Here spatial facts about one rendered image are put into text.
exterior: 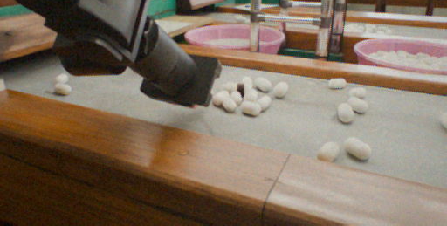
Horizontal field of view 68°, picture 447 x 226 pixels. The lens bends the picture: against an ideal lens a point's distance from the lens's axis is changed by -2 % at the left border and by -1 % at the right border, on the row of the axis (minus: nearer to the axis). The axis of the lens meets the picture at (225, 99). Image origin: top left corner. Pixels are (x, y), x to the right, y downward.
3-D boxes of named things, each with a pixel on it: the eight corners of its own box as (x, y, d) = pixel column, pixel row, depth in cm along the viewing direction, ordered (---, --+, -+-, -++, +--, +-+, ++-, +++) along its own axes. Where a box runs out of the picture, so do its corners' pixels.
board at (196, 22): (154, 44, 82) (154, 38, 82) (106, 37, 88) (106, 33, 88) (214, 21, 110) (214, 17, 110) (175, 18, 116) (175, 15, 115)
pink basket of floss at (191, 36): (300, 78, 86) (303, 41, 83) (198, 89, 79) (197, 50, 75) (259, 51, 110) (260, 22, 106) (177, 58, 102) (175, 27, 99)
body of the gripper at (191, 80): (160, 54, 49) (132, 29, 42) (223, 64, 45) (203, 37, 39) (145, 96, 48) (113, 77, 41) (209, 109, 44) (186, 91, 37)
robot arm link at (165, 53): (148, 58, 33) (158, 7, 34) (91, 61, 35) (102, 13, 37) (179, 83, 39) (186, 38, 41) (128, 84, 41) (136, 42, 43)
